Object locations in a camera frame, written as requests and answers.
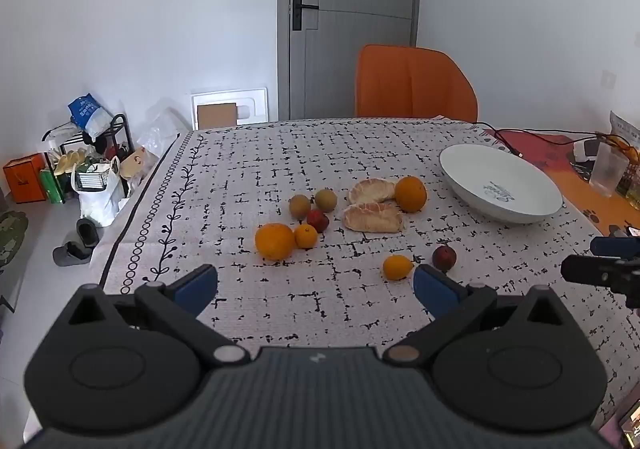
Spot red orange table mat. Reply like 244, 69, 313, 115
492, 129, 640, 238

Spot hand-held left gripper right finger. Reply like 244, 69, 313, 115
382, 264, 571, 364

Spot small orange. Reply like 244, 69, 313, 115
383, 254, 416, 281
293, 224, 319, 250

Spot dark grey slipper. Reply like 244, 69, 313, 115
52, 241, 94, 268
75, 218, 99, 248

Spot clear plastic bag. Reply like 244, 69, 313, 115
135, 106, 191, 165

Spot grey door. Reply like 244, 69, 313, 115
277, 0, 422, 121

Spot yellow slippers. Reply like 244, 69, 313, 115
53, 148, 87, 175

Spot black door handle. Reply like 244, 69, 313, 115
291, 0, 320, 31

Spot white bowl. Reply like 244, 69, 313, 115
439, 144, 564, 224

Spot printed snack packet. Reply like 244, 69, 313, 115
608, 110, 640, 151

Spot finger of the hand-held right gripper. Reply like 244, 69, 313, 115
560, 254, 640, 308
590, 236, 640, 258

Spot green rug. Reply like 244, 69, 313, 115
0, 211, 29, 276

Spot white plastic bag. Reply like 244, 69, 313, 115
71, 156, 132, 226

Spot white charger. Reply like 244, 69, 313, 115
572, 138, 601, 163

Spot orange box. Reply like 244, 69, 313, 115
2, 154, 49, 204

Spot large orange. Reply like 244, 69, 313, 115
394, 176, 428, 213
255, 222, 296, 261

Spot brown cardboard sheet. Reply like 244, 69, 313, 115
196, 102, 238, 129

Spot dark red fruit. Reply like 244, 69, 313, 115
432, 245, 457, 273

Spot brown round fruit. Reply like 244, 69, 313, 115
314, 188, 338, 212
288, 194, 312, 219

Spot green box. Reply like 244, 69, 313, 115
40, 168, 66, 205

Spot blue white bag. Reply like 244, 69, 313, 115
68, 94, 114, 136

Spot clear plastic cup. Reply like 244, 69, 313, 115
588, 144, 630, 199

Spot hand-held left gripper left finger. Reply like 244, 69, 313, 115
65, 264, 251, 366

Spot brown paper bag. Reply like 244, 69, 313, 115
118, 147, 149, 181

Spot white black patterned tablecloth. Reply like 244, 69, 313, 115
90, 118, 640, 430

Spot orange chair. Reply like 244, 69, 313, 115
355, 44, 479, 123

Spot white foam board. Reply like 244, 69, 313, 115
190, 88, 271, 131

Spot phone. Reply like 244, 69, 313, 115
617, 398, 640, 449

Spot black cable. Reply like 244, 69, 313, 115
475, 122, 601, 159

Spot black metal rack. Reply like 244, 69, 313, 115
42, 114, 136, 190

